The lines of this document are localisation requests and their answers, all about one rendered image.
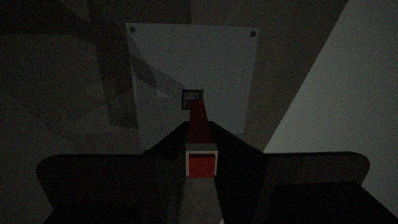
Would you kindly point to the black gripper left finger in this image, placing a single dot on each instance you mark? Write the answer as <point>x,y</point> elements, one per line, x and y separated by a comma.
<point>155,179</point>

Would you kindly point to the grey sloped panel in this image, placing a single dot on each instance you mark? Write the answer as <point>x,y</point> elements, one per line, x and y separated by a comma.
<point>172,64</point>

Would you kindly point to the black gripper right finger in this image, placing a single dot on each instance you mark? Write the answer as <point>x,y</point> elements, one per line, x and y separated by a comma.
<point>245,177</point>

